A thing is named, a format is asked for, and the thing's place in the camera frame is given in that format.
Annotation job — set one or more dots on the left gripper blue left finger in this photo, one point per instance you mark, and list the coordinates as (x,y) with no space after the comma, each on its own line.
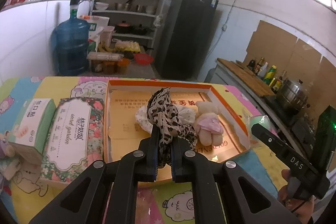
(152,155)

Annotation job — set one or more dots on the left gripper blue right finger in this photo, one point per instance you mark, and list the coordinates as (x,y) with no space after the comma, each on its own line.
(179,168)

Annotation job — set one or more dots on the pink dress plush doll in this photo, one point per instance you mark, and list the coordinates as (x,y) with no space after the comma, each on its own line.
(207,125)

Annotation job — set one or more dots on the leopard print cloth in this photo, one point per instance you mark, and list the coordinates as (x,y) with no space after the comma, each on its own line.
(162,113)

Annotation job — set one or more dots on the white floral fabric scrunchie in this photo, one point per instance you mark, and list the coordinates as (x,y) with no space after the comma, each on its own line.
(185,114)

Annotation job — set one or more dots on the green white tissue pack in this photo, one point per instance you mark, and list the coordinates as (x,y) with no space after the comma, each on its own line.
(9,166)

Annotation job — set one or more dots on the person right hand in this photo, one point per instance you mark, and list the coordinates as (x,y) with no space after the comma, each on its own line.
(303,210)

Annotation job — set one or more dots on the orange gold shallow box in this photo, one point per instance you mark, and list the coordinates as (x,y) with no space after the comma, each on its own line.
(123,98)

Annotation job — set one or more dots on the floral tissue box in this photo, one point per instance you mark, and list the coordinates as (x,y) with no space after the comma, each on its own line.
(74,141)

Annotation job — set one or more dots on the steel pot with lid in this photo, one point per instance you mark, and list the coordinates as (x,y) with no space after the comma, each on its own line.
(292,95)

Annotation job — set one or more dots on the low green table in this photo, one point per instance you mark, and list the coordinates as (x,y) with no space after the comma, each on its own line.
(108,64)

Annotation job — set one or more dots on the red plastic basket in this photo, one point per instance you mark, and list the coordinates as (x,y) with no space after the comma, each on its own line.
(143,58)

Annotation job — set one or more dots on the wooden cutting board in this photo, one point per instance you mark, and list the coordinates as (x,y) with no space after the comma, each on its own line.
(247,77)

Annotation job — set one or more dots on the egg tray with eggs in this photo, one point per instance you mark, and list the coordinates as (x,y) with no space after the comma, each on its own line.
(127,46)

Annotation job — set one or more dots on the green yellow bottle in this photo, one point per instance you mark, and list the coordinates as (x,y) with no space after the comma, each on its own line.
(270,74)

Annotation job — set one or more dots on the black refrigerator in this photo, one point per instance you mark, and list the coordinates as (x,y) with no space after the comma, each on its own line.
(185,38)

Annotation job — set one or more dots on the colourful cartoon table cloth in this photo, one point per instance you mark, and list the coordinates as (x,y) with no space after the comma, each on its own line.
(25,194)

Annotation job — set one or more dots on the blue water jug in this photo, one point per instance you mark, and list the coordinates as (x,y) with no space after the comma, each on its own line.
(70,42)

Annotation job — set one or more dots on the white rice bag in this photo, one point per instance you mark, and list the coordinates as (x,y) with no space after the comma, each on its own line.
(97,25)

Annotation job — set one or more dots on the brown cardboard wall sheet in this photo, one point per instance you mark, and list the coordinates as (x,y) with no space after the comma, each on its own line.
(300,61)

